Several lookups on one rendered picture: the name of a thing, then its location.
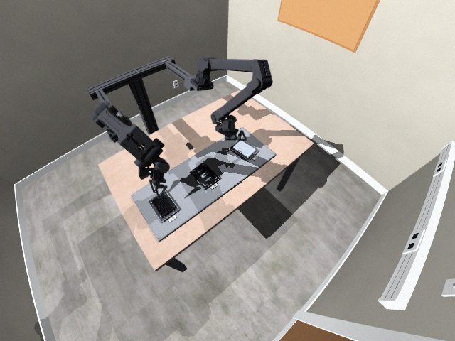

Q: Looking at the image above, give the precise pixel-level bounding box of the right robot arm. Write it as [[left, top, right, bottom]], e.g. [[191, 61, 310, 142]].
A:
[[89, 100, 170, 180]]

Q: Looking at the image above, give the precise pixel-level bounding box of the white well plate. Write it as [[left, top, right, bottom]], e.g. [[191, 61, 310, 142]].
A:
[[233, 141, 255, 157]]

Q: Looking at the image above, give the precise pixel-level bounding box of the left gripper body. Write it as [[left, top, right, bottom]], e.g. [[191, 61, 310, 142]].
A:
[[223, 129, 241, 141]]

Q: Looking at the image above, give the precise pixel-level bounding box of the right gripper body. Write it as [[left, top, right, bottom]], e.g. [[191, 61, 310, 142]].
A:
[[152, 172, 166, 187]]

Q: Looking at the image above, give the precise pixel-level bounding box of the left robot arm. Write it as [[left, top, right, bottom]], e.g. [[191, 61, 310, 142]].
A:
[[191, 57, 273, 134]]

